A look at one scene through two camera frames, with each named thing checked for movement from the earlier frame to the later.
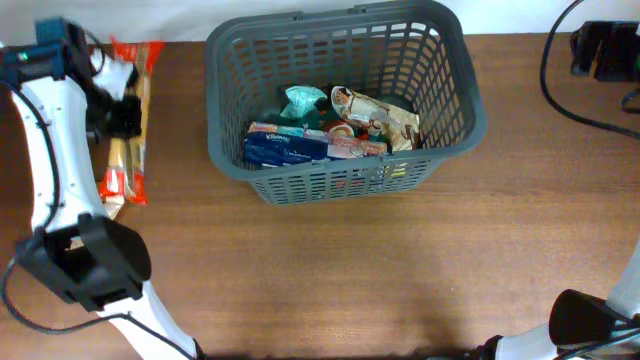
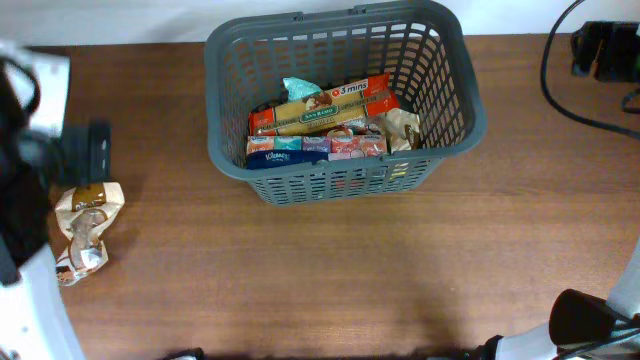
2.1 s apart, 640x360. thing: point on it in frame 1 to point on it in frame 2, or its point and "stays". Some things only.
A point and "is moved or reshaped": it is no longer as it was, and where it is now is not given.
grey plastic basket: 412,52 stays
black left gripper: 134,122 to 89,153
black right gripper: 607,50 stays
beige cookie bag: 399,127 stays
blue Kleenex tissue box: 271,145 is moved or reshaped
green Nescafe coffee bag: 313,121 to 354,129
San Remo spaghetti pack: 123,171 to 343,103
